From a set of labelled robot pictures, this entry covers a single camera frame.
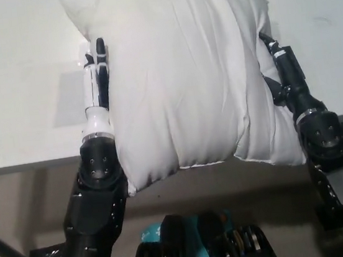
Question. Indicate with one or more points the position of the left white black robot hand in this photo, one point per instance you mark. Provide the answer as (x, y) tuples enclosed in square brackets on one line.
[(93, 94)]

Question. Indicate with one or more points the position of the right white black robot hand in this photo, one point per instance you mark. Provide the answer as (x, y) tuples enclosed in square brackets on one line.
[(294, 85)]

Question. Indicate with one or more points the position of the white square pillow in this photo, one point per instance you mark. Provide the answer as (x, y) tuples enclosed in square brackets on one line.
[(185, 86)]

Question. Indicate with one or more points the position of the black teal robot torso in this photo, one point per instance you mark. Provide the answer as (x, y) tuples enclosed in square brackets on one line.
[(201, 247)]

